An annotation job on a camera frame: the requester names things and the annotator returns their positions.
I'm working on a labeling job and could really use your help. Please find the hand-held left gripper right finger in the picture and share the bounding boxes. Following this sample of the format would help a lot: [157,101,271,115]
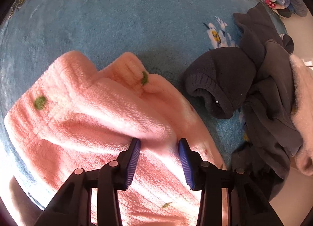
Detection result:
[178,138,284,226]

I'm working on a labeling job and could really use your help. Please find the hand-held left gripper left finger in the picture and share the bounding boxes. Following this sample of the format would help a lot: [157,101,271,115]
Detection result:
[34,137,142,226]

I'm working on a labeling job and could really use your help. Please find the dark grey hoodie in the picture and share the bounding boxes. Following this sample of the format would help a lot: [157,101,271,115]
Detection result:
[184,2,304,202]

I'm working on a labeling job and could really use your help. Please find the light pink fleece garment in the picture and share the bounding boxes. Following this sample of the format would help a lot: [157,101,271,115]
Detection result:
[289,53,313,176]

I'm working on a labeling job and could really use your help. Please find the light blue folded quilt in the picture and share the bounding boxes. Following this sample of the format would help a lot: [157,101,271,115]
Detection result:
[276,0,309,18]

